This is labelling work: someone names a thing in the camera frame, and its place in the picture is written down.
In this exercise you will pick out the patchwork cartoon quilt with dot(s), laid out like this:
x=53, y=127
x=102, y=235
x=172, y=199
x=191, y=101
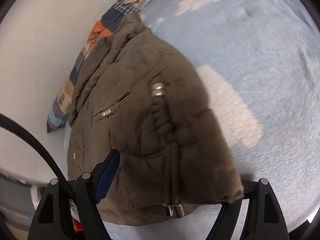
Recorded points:
x=100, y=27

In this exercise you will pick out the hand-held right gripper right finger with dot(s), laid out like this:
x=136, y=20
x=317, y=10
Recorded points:
x=265, y=205

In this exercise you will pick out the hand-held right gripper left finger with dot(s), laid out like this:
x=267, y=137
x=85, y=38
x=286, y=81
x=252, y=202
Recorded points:
x=107, y=177

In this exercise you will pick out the red object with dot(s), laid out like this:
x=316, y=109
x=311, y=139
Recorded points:
x=76, y=225

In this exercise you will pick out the brown puffer jacket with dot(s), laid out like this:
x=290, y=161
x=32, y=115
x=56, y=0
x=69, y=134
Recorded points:
x=150, y=130

